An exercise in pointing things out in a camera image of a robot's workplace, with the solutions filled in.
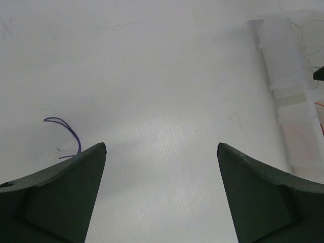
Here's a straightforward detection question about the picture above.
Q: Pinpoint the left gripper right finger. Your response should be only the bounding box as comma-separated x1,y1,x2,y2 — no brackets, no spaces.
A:
217,143,323,242

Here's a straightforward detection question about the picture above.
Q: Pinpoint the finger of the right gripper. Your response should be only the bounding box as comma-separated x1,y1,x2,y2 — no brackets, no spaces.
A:
313,67,324,82

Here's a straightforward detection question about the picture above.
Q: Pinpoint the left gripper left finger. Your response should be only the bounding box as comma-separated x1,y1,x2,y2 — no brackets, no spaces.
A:
1,143,106,242

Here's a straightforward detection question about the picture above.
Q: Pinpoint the orange cable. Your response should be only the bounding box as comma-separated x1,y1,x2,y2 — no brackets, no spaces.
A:
315,101,324,137

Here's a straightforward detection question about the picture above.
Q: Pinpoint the white compartment tray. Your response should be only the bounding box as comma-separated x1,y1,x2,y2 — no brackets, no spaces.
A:
250,15,323,183

